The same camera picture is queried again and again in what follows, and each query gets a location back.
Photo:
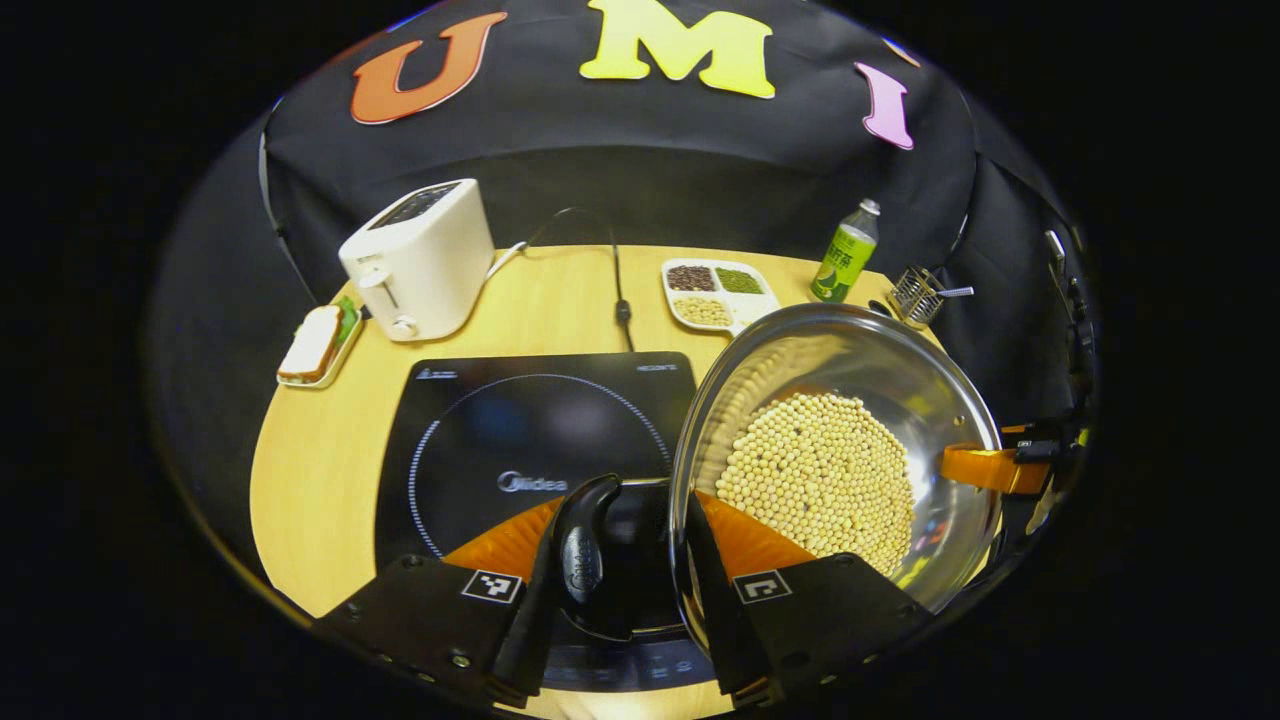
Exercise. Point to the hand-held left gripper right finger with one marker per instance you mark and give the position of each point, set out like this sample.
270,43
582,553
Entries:
715,600

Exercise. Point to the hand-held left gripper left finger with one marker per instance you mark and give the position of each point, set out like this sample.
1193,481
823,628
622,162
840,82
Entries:
525,630

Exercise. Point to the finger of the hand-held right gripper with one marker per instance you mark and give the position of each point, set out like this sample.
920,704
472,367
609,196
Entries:
985,468

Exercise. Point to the pile of yellow soybeans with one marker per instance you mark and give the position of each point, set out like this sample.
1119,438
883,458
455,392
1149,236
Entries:
820,470

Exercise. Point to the black induction cooktop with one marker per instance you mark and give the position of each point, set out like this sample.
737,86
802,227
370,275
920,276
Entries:
470,430

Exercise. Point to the black jointed stand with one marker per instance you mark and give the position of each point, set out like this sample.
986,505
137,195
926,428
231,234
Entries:
1080,350

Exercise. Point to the green label drink bottle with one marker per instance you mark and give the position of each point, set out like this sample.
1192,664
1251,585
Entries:
843,262

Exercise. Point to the pile of pale beans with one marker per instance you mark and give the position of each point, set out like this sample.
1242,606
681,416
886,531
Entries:
703,312

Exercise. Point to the white divided dish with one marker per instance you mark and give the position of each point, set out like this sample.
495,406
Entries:
745,305

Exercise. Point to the pile of green beans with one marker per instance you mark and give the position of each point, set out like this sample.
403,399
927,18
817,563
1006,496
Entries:
739,281

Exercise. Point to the pile of dark red beans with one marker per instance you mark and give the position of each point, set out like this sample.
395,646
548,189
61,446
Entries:
690,278

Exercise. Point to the small rectangular plate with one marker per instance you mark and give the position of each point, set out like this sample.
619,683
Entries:
345,360

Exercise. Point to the sandwich with lettuce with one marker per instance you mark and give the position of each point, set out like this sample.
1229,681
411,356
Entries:
312,345

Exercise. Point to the white toaster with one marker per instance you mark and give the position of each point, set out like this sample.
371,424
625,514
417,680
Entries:
430,260

